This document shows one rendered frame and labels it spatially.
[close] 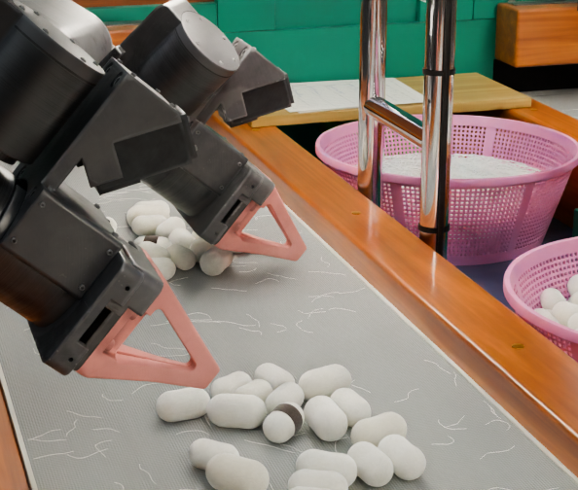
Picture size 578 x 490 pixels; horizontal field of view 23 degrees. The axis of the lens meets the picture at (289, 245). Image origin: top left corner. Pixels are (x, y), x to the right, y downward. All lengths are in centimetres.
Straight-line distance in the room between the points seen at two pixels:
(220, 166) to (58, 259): 39
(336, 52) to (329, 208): 49
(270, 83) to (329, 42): 61
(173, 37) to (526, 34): 76
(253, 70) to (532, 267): 27
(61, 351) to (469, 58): 113
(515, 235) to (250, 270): 32
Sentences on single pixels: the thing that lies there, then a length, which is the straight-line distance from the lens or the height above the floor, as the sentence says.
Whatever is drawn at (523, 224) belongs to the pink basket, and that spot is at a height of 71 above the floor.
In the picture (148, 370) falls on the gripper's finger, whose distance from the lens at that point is 76.
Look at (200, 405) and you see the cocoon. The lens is 89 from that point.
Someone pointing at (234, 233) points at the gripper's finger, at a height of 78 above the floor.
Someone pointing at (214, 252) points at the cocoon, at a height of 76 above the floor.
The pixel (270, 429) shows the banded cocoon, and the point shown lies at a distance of 85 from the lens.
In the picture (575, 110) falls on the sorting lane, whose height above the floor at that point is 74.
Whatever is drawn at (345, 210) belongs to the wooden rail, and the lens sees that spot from 123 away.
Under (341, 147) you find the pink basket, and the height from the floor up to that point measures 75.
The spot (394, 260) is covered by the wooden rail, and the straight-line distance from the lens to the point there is 110.
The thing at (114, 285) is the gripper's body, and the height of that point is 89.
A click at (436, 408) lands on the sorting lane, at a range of 91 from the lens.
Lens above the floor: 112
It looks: 18 degrees down
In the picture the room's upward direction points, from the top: straight up
